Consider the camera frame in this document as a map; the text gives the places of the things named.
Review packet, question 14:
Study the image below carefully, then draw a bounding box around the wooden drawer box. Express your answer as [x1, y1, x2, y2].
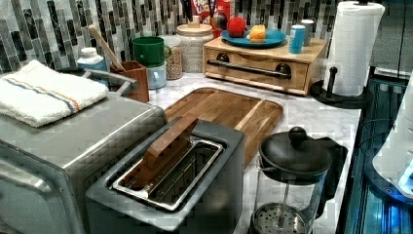
[203, 37, 327, 96]

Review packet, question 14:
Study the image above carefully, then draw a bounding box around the wooden cutting board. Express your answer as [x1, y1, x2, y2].
[166, 88, 283, 167]

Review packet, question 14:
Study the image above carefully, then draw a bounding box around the wooden block in toaster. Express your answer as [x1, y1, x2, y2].
[120, 114, 198, 189]

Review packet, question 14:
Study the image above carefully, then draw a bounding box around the glass jar of grains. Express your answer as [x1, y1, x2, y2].
[162, 35, 182, 80]

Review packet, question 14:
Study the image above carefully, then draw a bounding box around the light blue mug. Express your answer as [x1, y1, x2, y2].
[146, 63, 167, 90]

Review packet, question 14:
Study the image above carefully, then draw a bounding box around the grey slot toaster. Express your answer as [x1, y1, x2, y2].
[86, 120, 244, 234]

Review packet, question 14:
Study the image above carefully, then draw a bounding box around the brown wooden utensil holder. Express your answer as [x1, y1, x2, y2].
[110, 60, 149, 102]

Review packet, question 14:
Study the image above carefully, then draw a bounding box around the glass jar with wooden lid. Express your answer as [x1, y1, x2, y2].
[176, 16, 213, 73]

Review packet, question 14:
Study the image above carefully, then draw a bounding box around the green mug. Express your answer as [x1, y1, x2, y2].
[132, 36, 171, 67]

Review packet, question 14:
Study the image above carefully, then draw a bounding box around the red ball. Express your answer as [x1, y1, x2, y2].
[227, 17, 246, 38]

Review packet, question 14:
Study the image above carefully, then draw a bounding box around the orange yellow toy fruit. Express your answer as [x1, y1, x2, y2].
[246, 24, 266, 43]

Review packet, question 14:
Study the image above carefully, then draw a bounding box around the blue plate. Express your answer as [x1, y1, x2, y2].
[221, 29, 286, 49]

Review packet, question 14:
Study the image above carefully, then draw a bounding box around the black glass french press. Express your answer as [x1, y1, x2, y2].
[247, 127, 348, 234]

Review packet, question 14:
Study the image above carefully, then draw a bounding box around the red cereal box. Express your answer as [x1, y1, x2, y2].
[191, 0, 235, 23]

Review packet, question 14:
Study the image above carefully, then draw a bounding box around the black paper towel holder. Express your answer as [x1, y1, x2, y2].
[310, 66, 373, 109]

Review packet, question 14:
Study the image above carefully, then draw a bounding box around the blue can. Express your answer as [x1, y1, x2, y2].
[288, 24, 305, 54]

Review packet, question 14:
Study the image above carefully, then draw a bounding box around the white blue bottle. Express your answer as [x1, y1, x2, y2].
[77, 47, 107, 71]

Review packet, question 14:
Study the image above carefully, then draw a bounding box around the grey can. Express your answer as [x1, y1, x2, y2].
[300, 19, 315, 47]

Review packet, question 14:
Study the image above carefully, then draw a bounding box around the wooden spoon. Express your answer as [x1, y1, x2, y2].
[88, 24, 125, 71]

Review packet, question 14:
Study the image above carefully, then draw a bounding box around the white paper towel roll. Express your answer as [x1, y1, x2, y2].
[323, 1, 385, 97]

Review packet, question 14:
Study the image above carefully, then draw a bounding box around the silver toaster oven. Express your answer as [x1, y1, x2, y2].
[0, 93, 167, 234]

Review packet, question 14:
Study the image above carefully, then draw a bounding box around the white striped folded towel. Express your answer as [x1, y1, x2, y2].
[0, 60, 109, 128]

